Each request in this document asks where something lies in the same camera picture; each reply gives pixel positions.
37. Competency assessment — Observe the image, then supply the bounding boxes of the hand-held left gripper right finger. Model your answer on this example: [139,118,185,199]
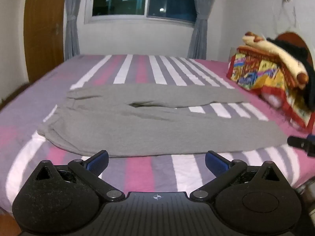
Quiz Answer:
[189,150,281,202]

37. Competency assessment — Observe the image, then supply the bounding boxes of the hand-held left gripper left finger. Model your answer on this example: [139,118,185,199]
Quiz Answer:
[35,150,125,202]

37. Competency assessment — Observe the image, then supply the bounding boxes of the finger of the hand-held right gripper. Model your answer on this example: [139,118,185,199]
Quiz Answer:
[287,133,315,157]

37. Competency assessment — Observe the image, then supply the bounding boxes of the grey pants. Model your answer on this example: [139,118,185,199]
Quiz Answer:
[37,84,288,158]

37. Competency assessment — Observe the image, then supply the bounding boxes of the pink pillow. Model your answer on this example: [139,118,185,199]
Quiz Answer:
[267,94,283,108]

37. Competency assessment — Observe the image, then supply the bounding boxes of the colourful printed blanket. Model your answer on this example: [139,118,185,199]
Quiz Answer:
[226,45,315,128]

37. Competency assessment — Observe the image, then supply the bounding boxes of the cream plush blanket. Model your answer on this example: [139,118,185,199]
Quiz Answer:
[242,31,309,84]

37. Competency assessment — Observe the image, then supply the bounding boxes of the black cloth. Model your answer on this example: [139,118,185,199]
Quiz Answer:
[266,38,315,109]

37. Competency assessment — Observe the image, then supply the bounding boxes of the red headboard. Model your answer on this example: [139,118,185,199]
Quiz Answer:
[274,31,314,64]

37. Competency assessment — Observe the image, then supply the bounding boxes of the striped pink grey bed sheet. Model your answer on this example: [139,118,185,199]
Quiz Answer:
[0,53,315,210]

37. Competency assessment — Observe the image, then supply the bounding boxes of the wooden door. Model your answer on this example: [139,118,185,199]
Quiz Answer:
[23,0,66,83]

